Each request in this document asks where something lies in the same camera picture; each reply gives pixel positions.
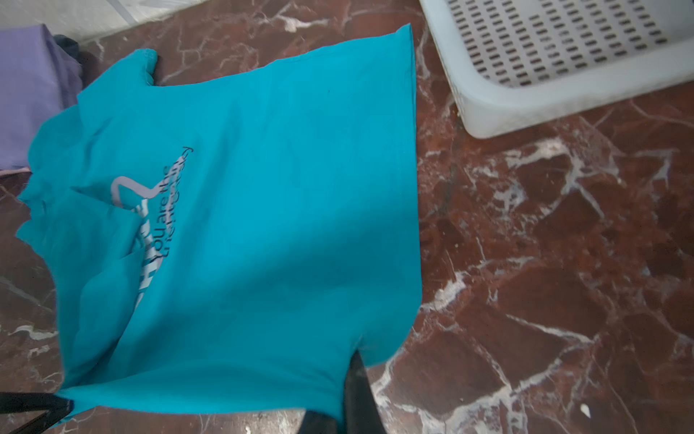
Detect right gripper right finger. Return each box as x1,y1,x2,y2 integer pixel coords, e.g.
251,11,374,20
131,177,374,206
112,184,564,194
297,352,387,434

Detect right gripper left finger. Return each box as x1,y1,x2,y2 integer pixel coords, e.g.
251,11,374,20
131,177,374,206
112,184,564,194
1,392,74,434

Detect teal printed t-shirt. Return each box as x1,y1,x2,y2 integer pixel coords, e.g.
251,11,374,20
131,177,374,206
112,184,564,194
17,26,422,419

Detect white plastic laundry basket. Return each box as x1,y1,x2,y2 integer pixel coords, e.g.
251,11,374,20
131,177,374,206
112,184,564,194
421,0,693,139

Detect folded purple t-shirt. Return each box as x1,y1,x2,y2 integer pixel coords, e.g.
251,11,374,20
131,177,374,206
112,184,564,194
1,25,82,176

